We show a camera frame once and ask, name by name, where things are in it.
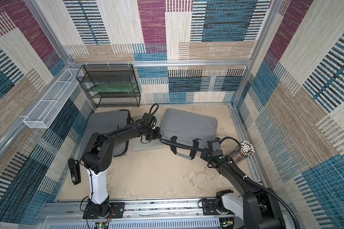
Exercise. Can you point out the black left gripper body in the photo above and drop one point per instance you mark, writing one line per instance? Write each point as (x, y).
(153, 134)

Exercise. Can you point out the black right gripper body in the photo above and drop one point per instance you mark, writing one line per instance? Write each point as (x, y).
(205, 154)

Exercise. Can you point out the silver Apple laptop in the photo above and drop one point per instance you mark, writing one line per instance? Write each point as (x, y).
(141, 144)

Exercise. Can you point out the grey laptop bag with handles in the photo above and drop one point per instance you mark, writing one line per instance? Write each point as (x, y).
(187, 133)

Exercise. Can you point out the grey zippered laptop sleeve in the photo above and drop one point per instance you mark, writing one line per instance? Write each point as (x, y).
(103, 122)

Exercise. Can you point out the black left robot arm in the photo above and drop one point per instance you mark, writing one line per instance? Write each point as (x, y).
(99, 154)

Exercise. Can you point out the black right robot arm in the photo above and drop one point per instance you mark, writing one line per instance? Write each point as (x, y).
(259, 207)

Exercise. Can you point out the cup of coloured pencils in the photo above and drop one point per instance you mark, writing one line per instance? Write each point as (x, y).
(247, 150)

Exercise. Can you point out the green board on shelf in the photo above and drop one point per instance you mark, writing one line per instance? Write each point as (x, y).
(114, 88)

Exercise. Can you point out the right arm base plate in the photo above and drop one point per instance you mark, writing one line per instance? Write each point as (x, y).
(209, 207)

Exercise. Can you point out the black wire mesh shelf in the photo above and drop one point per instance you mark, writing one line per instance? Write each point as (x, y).
(93, 75)

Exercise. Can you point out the black tool at left wall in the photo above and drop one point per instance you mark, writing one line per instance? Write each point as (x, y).
(74, 167)

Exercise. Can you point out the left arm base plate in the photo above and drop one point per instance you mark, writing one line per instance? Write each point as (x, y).
(112, 210)

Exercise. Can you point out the white wire mesh basket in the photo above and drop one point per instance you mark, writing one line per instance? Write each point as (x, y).
(51, 103)

